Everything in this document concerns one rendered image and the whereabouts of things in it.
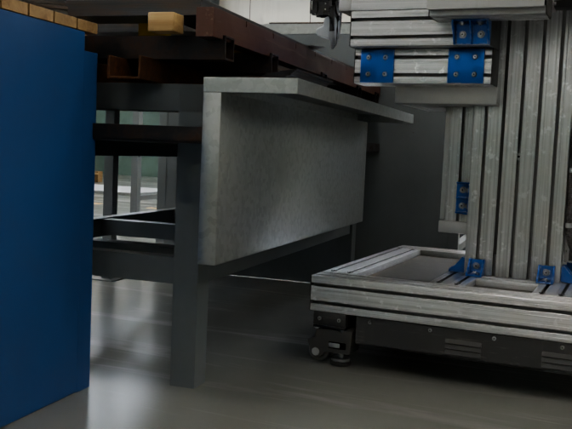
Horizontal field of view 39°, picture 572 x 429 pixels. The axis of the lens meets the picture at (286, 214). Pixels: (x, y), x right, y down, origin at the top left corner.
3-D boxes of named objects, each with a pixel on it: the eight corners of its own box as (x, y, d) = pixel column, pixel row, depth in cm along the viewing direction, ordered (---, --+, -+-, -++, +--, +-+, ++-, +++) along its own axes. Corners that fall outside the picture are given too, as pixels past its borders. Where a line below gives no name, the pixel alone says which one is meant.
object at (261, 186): (197, 264, 166) (203, 91, 163) (351, 220, 289) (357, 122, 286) (214, 265, 165) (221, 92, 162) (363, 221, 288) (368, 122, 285)
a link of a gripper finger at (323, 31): (317, 48, 242) (318, 17, 241) (336, 48, 240) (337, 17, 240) (313, 48, 239) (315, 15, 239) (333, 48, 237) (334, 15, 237)
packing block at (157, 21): (146, 31, 169) (147, 11, 169) (158, 34, 174) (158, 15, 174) (173, 31, 167) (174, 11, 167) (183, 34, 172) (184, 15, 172)
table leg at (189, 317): (169, 385, 183) (180, 83, 178) (181, 378, 189) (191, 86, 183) (193, 388, 181) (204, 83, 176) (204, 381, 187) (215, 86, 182)
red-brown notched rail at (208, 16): (195, 36, 167) (196, 7, 167) (369, 96, 321) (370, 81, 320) (213, 36, 166) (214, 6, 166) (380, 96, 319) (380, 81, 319)
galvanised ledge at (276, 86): (203, 91, 163) (203, 77, 163) (357, 122, 286) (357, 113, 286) (297, 94, 157) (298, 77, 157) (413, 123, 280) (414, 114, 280)
